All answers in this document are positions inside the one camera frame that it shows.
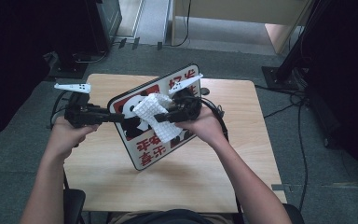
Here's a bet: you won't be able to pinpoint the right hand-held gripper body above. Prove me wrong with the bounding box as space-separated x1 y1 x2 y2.
168 73 205 123

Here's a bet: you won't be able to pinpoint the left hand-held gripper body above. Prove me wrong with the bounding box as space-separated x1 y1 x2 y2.
54 82 111 129

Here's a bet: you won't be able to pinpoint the white waffle cloth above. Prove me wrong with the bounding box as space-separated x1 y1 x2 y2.
131 92 184 145

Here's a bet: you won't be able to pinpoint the square panda picture board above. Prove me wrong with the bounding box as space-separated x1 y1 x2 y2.
106 63 204 172

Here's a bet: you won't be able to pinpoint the person's right hand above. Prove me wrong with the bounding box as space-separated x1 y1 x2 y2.
174 106 228 148

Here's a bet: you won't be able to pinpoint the person's left hand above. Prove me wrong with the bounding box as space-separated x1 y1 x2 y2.
48 117 101 160

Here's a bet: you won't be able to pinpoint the dark curtain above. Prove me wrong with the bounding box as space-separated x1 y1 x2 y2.
0 0 90 145
302 0 358 198

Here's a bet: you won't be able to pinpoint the black computer tower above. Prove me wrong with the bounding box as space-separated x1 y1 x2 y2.
84 0 123 54

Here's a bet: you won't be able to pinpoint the black chair armrest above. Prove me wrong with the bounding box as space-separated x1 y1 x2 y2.
62 189 87 224
282 203 306 224

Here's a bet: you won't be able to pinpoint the person's dark top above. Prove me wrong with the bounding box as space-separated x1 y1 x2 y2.
120 208 219 224

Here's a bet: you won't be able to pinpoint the floor tape strip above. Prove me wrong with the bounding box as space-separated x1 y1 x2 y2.
271 183 294 191

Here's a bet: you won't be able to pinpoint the black metal pole stand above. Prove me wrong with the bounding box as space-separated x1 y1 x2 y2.
260 0 328 91

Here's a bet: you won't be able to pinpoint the left hand-held gripper black cable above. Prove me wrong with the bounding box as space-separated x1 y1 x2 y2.
49 90 73 129

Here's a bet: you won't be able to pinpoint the hand-held gripper black cable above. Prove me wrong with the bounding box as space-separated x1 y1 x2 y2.
49 90 73 129
200 97 231 142

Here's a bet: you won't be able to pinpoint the right hand-held gripper black cable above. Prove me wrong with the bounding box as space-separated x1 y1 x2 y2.
200 97 231 142

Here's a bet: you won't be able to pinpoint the black stand base plate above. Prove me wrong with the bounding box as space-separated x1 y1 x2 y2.
48 50 90 79

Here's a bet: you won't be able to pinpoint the black hanging cable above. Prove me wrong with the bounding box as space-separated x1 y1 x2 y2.
171 0 193 49

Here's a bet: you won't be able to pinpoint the black floor cables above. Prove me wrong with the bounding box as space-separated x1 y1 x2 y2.
255 83 312 217

